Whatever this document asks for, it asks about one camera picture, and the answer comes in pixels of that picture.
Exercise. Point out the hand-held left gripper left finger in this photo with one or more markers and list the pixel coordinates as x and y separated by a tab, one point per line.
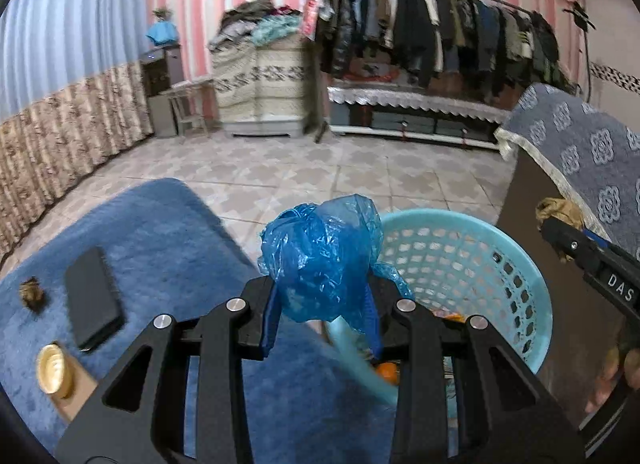
270	326

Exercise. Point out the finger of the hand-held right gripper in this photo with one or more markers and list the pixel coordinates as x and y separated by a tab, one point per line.
570	246
598	243

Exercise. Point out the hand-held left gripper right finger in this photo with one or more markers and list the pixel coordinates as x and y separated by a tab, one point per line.
374	331

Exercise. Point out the brown paper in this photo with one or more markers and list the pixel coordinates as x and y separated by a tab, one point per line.
32	294
557	209

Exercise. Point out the small orange round item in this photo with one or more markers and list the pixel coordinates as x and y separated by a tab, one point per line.
387	373

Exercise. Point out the orange plastic wrapper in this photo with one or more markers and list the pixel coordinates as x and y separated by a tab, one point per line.
450	316

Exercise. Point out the blue plastic bag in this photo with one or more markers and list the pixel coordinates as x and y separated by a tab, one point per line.
320	264

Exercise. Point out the light blue plastic basket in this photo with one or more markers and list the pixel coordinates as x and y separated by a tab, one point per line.
450	264

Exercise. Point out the person's right hand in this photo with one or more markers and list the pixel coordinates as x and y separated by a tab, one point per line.
612	374

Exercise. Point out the grey patterned sofa cover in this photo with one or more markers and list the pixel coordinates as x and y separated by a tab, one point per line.
575	143

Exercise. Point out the blue rug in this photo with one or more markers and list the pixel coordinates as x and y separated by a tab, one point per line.
165	234

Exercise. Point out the black phone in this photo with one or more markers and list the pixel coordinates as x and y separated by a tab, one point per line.
92	299

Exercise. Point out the small tan cardboard box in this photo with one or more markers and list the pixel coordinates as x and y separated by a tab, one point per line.
80	389

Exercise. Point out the low cabinet with lace cloth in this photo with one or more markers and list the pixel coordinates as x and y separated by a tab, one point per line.
415	113

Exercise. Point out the gold round lid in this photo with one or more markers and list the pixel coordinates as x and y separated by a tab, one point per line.
52	369

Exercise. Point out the small wooden stool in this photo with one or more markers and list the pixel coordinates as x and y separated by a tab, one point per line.
190	103

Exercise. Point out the cabinet with patterned cloth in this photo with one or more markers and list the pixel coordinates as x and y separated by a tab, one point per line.
257	88

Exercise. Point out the dark small cabinet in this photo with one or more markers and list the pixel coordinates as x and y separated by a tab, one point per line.
160	93

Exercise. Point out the row of hanging clothes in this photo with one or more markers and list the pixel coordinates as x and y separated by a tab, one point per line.
425	28

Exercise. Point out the pile of folded clothes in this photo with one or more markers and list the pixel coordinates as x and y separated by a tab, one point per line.
255	23

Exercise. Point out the blue bag on dispenser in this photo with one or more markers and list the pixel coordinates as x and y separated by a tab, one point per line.
162	33

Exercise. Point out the pink hanging tag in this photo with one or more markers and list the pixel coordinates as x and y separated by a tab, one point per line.
310	16

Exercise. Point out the blue and floral curtain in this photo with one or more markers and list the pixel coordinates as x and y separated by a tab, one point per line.
65	68

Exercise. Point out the black wall-mounted stand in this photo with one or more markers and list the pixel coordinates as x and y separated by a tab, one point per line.
580	16

